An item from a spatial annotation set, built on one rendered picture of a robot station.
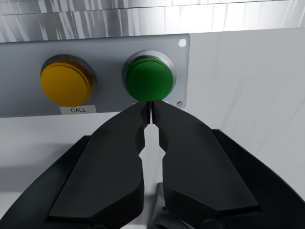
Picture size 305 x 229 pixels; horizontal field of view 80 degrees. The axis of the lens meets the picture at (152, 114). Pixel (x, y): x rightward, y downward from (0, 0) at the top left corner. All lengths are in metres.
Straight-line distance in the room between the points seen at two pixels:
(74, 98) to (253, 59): 0.24
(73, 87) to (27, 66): 0.04
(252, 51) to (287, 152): 0.23
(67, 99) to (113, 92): 0.04
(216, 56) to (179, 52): 0.12
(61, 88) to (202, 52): 0.18
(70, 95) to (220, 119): 0.24
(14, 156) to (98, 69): 0.30
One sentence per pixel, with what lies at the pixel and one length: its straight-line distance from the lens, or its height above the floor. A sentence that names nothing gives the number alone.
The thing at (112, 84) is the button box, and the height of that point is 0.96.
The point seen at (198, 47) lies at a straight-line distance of 0.27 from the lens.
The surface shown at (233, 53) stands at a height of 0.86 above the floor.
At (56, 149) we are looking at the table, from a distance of 0.38.
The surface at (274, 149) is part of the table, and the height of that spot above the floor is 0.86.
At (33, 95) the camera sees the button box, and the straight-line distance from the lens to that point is 0.20.
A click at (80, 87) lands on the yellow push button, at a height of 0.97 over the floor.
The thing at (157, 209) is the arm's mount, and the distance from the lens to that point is 0.43.
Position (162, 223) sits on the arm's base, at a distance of 0.40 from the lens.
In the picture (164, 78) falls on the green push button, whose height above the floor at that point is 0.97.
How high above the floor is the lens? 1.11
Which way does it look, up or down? 58 degrees down
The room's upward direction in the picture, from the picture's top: 177 degrees clockwise
